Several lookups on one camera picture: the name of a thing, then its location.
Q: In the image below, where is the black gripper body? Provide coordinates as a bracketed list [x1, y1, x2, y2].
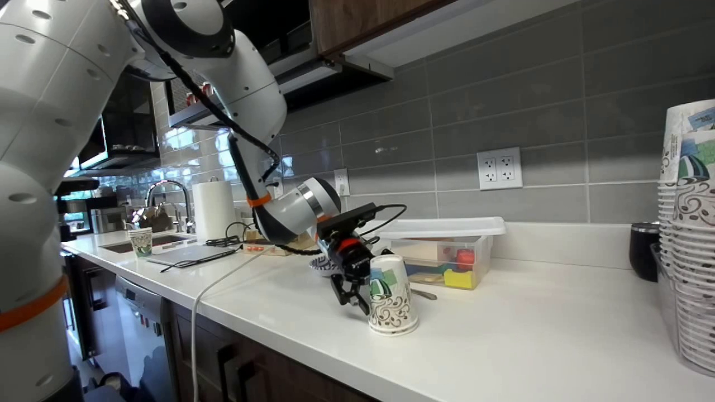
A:
[311, 233, 377, 282]

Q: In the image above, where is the patterned paper cup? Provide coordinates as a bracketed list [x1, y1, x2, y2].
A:
[363, 252, 421, 335]

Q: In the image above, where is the small green paper cup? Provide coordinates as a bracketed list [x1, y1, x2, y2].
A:
[128, 226, 157, 261]

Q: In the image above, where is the clear plastic container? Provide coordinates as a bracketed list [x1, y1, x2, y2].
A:
[385, 231, 497, 294]

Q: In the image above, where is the yellow block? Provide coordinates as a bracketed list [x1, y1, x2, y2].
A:
[442, 269, 481, 294]

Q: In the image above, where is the white container lid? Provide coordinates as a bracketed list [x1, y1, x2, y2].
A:
[373, 215, 507, 243]

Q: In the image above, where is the red block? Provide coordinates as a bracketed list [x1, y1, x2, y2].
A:
[454, 249, 477, 274]

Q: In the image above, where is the dark lower cabinet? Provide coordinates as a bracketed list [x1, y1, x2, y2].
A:
[159, 298, 385, 402]

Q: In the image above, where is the paper towel roll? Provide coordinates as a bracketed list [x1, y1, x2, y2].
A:
[189, 180, 236, 243]

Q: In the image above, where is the grey flat tray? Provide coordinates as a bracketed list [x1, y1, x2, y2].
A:
[145, 242, 240, 270]

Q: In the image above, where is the metal faucet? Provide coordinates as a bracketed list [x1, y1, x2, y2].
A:
[145, 177, 195, 234]

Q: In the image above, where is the kitchen sink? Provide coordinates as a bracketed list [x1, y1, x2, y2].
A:
[99, 231, 189, 257]

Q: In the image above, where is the wooden upper cabinet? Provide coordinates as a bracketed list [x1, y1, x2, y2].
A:
[306, 0, 458, 59]

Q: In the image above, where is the microwave oven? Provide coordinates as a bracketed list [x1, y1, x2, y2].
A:
[76, 70, 162, 180]

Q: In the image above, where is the black coffee machine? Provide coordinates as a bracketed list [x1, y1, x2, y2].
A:
[54, 175, 103, 242]

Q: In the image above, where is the black mug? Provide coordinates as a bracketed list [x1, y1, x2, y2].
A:
[627, 219, 665, 285]

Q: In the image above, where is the stack of paper cups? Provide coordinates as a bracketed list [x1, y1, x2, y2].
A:
[654, 98, 715, 377]

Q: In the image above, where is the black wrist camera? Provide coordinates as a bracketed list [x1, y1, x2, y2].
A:
[316, 201, 382, 240]

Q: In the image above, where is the white wall outlet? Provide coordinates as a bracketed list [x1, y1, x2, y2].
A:
[475, 146, 525, 192]
[330, 169, 352, 200]

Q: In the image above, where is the white power cable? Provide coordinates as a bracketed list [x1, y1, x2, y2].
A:
[188, 252, 263, 402]

